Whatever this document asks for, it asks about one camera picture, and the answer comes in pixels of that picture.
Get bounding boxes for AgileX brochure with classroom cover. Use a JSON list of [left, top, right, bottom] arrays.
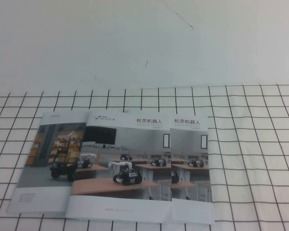
[[170, 115, 215, 226]]

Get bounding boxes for AgileX brochure with logo pages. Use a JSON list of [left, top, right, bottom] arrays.
[[65, 111, 174, 220]]

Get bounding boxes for white black-grid tablecloth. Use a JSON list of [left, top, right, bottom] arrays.
[[0, 83, 289, 231]]

